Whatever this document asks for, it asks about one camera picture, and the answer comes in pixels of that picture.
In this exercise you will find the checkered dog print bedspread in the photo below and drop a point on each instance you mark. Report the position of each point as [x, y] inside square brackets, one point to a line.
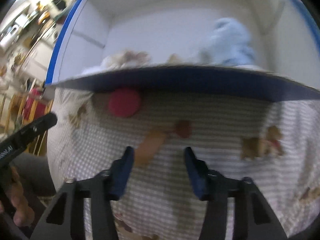
[276, 144]

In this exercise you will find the light blue fluffy sock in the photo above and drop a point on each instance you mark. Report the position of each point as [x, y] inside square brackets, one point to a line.
[229, 45]

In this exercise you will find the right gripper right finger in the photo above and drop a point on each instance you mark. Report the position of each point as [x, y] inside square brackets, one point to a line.
[253, 216]

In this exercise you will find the orange tan cloth roll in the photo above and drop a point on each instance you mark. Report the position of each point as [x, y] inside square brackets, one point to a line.
[151, 145]

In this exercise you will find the pink plush toy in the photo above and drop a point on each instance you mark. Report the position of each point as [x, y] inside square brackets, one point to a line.
[124, 102]

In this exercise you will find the white kitchen cabinets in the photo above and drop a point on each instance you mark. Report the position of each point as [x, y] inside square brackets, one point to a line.
[36, 62]

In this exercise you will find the cream white scrunchie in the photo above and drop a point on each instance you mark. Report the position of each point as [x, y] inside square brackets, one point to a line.
[121, 60]

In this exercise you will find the blue white cardboard box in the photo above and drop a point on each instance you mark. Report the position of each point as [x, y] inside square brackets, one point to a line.
[284, 33]

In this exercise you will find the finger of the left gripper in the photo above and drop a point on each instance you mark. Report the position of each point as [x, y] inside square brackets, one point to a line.
[37, 127]

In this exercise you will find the red bag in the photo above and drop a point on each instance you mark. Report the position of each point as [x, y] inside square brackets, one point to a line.
[35, 105]

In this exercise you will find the left hand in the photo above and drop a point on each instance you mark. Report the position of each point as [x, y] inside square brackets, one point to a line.
[24, 214]

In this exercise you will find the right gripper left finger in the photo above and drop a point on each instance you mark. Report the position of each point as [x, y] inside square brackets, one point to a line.
[64, 217]

